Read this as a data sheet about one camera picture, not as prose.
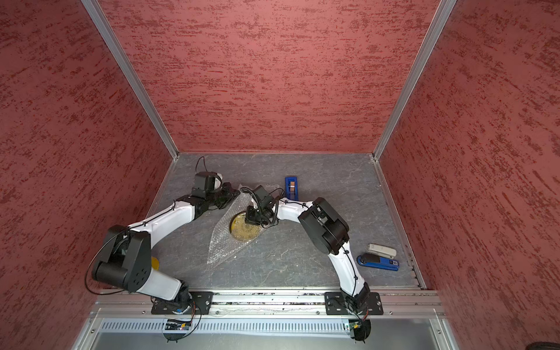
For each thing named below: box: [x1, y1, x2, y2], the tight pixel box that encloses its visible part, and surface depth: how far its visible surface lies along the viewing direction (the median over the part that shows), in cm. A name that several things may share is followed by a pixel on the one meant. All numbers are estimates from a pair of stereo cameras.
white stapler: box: [367, 243, 397, 259], surface depth 86 cm
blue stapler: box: [356, 253, 400, 272], surface depth 83 cm
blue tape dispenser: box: [284, 176, 299, 201], surface depth 102 cm
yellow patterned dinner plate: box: [228, 210, 263, 243], surface depth 93 cm
